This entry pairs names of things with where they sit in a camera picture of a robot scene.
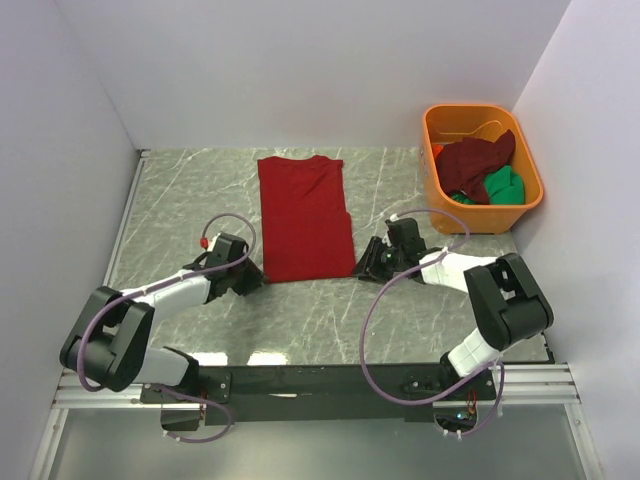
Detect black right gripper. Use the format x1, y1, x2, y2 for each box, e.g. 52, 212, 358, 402
349, 236, 405, 285

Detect bright red t shirt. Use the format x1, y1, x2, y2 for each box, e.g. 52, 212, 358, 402
257, 155, 356, 283

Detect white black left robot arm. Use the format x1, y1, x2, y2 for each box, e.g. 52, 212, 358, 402
59, 233, 265, 402

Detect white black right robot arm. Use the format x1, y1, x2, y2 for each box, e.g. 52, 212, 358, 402
352, 217, 554, 404

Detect dark maroon t shirt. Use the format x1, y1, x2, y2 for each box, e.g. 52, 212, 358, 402
435, 130, 516, 204

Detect orange red garment in basket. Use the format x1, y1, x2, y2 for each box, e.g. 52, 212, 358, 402
431, 144, 444, 157

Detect orange plastic laundry basket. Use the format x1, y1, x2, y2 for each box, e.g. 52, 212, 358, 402
420, 104, 544, 234

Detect green t shirt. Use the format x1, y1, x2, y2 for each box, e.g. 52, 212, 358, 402
446, 165, 525, 205

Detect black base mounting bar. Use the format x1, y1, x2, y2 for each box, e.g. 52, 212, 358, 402
140, 363, 496, 432

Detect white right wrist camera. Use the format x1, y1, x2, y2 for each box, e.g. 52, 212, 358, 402
383, 214, 402, 248

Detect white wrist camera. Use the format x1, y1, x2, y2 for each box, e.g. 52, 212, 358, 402
383, 214, 402, 248
199, 235, 218, 251

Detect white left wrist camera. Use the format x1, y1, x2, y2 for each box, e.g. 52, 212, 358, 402
199, 235, 218, 251

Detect aluminium frame rail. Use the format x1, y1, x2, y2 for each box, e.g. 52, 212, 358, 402
49, 363, 582, 411

